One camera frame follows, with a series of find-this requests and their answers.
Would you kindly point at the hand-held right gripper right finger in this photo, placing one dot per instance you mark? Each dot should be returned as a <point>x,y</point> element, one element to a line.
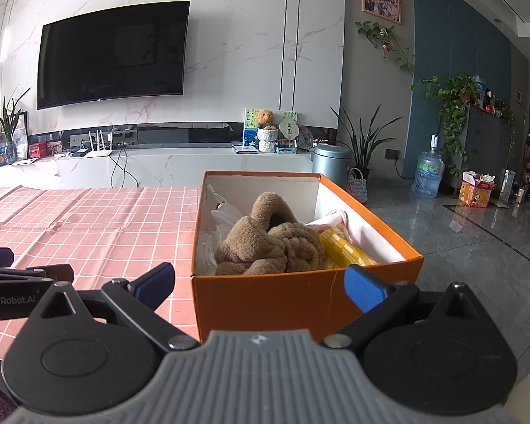
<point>364,289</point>

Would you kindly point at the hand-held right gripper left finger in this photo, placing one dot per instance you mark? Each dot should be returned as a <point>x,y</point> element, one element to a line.
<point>152,285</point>

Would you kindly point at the yellow plastic packet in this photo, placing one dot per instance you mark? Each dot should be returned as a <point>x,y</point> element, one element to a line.
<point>344,249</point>

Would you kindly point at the orange cardboard box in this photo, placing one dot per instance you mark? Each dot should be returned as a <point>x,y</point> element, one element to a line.
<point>269,300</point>

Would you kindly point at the clear plastic bag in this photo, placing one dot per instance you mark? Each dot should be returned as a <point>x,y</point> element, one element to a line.
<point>225,218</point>

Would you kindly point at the brown plush toy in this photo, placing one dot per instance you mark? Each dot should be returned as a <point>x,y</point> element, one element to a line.
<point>265,247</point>

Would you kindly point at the pink checked tablecloth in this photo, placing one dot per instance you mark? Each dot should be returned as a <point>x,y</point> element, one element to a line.
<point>92,229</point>

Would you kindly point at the woven basket bag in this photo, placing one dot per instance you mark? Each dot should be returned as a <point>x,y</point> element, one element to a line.
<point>357,187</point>

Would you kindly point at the red gift box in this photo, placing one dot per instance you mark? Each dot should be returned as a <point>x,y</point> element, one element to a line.
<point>37,151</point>
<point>55,148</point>

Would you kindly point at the white plastic pouch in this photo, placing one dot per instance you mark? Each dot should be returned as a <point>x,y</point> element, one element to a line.
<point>20,143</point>

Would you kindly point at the white marble TV cabinet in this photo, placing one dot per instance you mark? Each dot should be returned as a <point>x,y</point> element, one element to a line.
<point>172,165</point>

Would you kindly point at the grey round trash can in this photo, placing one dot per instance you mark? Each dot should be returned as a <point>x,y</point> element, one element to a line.
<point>331,163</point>

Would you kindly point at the blue water bottle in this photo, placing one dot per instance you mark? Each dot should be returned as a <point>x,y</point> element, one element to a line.
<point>428,172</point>

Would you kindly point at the green plant in glass vase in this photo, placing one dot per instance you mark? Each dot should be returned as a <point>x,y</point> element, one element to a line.
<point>9,123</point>

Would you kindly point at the white router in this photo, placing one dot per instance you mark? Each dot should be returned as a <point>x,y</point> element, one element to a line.
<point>98,153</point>

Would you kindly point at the orange gift bag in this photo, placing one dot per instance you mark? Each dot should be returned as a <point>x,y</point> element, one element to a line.
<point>475,192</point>

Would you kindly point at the long-leaf potted plant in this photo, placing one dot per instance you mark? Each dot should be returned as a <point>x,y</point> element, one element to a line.
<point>364,141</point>

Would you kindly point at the decorative plate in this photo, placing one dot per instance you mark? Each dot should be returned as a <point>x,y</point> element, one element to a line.
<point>304,137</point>

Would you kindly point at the round white fan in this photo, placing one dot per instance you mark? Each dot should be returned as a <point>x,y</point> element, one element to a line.
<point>288,129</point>

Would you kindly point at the painted picture board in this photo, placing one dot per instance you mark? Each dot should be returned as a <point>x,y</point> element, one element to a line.
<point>248,134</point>

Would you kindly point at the dark grey cabinet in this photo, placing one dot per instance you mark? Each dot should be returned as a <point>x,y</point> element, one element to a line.
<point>488,141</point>

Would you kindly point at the brown teddy bear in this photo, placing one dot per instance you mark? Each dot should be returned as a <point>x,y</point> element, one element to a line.
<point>263,118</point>

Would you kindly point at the trailing green plant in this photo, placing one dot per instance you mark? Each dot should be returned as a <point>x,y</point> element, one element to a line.
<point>452,97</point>

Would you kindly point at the hanging ivy plant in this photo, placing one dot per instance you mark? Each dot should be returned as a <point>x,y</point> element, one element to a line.
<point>380,33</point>

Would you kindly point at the black wall socket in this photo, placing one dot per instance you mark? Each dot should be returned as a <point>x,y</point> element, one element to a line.
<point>392,154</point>

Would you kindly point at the black picture frame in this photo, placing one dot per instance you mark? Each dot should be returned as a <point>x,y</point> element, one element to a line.
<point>23,119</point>

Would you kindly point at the black wall television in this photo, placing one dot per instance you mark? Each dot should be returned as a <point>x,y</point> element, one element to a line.
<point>115,53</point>

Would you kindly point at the small framed wall picture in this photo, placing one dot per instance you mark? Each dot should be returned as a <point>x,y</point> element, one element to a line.
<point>518,96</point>

